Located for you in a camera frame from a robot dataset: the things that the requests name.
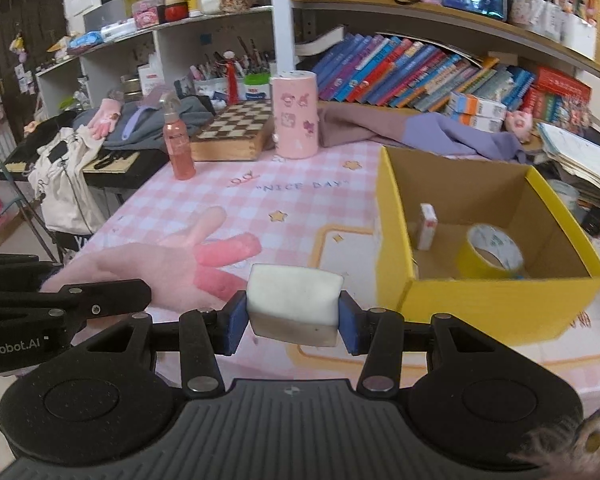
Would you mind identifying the pink spray bottle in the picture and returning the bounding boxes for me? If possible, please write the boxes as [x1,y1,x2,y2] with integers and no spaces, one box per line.
[160,91,197,181]

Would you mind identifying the purple mauve cloth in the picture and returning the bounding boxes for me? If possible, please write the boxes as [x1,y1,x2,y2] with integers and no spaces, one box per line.
[316,102,536,163]

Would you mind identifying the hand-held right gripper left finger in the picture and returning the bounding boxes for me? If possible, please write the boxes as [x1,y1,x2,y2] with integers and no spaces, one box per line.
[72,291,249,395]

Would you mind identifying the red tassel ornament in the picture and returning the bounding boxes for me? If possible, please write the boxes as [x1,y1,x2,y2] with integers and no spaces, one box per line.
[223,51,241,106]

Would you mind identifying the red boxed book set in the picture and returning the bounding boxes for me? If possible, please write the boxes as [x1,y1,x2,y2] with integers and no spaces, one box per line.
[522,65,593,128]

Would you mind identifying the grey storage box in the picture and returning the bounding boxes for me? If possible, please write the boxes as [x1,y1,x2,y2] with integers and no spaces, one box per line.
[83,0,133,33]

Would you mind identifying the pink cartoon cylinder container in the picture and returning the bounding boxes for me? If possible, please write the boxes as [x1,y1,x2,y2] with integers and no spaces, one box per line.
[270,71,320,159]

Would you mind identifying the pens in clear holder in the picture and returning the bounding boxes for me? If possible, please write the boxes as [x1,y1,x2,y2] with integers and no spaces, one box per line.
[187,37,276,93]

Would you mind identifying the yellow tape roll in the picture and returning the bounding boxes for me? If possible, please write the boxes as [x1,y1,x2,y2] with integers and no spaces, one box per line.
[455,223,526,280]

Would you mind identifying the dark wooden door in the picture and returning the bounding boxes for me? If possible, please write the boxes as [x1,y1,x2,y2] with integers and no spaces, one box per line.
[0,0,68,126]

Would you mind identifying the pink glove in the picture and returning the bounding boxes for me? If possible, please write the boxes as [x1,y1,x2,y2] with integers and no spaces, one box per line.
[89,99,122,140]
[40,206,262,311]

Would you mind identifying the grey folded clothing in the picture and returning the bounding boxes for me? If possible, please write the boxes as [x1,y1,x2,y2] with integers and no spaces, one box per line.
[75,96,216,151]

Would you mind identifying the yellow cardboard box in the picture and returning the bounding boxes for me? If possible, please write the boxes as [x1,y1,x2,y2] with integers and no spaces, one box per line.
[375,146,600,347]

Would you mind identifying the small white red box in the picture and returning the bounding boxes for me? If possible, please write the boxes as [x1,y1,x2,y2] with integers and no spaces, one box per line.
[416,203,438,251]

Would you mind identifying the white shelf unit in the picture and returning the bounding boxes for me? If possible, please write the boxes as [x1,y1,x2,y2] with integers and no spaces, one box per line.
[35,5,276,111]

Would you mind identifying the black white notebook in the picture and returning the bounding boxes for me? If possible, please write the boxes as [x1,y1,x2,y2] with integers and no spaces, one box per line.
[295,25,346,56]

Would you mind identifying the pink pig plush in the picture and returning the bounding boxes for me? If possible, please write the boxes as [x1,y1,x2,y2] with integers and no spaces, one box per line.
[505,111,535,147]

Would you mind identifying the pink checked tablecloth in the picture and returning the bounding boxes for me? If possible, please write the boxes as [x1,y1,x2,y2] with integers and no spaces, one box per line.
[85,137,600,396]

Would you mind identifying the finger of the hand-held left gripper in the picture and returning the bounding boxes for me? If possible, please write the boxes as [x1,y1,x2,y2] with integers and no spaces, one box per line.
[0,279,153,321]
[0,254,63,292]

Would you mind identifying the orange white carton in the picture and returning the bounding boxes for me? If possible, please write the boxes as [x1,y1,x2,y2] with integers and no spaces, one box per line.
[450,92,508,118]
[457,112,506,132]

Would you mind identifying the white stationery organizer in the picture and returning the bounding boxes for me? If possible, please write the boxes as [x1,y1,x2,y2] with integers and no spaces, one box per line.
[510,0,598,61]

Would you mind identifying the stack of papers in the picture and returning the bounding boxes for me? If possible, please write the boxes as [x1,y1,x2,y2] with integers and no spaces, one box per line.
[535,122,600,211]

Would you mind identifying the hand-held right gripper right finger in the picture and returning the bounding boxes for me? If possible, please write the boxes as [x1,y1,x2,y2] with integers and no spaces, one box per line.
[338,291,518,395]

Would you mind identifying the wooden bookshelf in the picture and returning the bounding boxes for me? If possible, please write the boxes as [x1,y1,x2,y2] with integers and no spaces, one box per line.
[270,0,600,156]

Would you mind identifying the black electronic keyboard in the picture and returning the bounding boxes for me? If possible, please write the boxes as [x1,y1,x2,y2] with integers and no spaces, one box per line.
[0,147,171,191]

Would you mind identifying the white tote bag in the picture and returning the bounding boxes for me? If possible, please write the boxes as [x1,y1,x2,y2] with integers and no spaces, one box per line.
[27,127,106,236]

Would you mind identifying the white tape roll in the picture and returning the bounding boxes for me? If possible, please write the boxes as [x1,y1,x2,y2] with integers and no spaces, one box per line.
[550,180,581,221]

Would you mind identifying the pink tin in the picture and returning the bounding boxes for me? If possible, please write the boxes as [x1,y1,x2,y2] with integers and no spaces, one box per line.
[132,0,161,28]

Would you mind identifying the white foam block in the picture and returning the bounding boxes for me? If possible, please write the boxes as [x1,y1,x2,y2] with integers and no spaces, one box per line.
[246,263,344,347]

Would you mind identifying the row of blue red books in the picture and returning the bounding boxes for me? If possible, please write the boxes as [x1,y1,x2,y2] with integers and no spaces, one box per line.
[312,34,536,113]

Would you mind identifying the wooden chessboard box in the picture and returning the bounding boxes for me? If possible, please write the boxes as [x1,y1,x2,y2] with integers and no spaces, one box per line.
[187,100,276,162]

